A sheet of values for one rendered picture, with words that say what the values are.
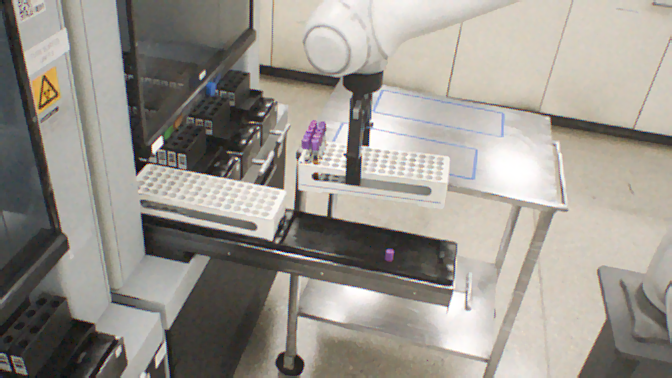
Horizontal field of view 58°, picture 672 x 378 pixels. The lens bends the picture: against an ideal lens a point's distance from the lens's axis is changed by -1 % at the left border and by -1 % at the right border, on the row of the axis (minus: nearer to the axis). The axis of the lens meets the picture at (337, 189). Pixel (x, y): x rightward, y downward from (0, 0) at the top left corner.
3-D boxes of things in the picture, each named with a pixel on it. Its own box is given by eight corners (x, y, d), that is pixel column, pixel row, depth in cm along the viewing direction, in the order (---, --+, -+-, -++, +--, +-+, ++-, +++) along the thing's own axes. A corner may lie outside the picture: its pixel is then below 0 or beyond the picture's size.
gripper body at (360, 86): (380, 78, 109) (377, 124, 114) (386, 60, 116) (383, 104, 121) (338, 73, 110) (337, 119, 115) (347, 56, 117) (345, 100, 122)
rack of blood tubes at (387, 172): (297, 189, 125) (296, 164, 121) (308, 164, 133) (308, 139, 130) (444, 209, 121) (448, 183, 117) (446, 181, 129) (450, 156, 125)
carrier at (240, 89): (243, 91, 165) (243, 71, 162) (250, 93, 165) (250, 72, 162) (227, 110, 156) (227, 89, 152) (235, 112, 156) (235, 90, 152)
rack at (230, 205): (127, 215, 121) (124, 190, 117) (150, 187, 129) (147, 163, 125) (271, 245, 117) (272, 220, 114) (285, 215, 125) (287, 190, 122)
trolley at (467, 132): (273, 374, 190) (283, 149, 143) (313, 277, 227) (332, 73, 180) (489, 431, 180) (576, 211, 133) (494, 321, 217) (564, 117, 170)
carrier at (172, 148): (189, 145, 141) (188, 122, 137) (198, 146, 141) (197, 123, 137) (168, 171, 131) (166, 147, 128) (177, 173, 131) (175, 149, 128)
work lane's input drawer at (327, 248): (110, 244, 124) (104, 208, 119) (141, 205, 135) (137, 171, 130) (470, 321, 115) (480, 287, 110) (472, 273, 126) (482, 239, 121)
